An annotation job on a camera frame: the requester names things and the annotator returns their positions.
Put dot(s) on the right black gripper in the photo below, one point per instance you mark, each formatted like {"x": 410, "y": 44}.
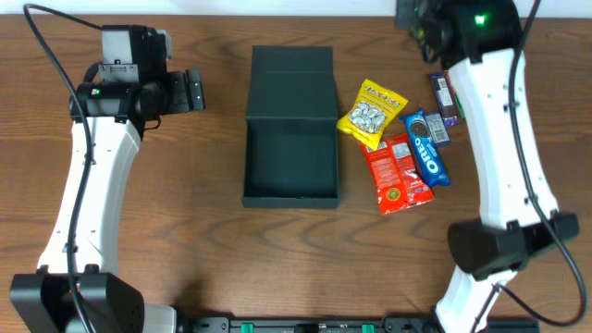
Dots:
{"x": 412, "y": 18}

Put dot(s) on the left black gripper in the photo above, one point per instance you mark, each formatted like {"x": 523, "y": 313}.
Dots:
{"x": 180, "y": 92}

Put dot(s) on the dark green gift box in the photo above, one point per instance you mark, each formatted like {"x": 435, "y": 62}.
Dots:
{"x": 292, "y": 158}

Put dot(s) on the yellow seed snack bag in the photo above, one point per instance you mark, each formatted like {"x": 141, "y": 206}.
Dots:
{"x": 374, "y": 108}

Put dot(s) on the blue Oreo cookie pack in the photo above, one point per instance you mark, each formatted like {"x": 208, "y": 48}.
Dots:
{"x": 432, "y": 168}

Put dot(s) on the red snack bag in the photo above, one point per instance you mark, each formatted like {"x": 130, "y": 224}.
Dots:
{"x": 398, "y": 184}

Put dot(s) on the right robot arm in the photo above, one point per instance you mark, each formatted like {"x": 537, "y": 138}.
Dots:
{"x": 481, "y": 46}

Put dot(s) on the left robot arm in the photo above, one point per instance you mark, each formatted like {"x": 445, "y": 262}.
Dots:
{"x": 76, "y": 286}

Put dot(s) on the dark purple chocolate bar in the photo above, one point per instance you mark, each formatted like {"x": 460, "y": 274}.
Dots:
{"x": 445, "y": 100}

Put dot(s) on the red green KitKat bar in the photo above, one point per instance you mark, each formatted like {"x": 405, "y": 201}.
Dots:
{"x": 454, "y": 95}

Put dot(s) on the small blue snack box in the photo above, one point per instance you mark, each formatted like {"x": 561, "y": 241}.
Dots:
{"x": 437, "y": 129}

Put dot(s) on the black mounting rail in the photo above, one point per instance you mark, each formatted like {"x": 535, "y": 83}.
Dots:
{"x": 395, "y": 324}

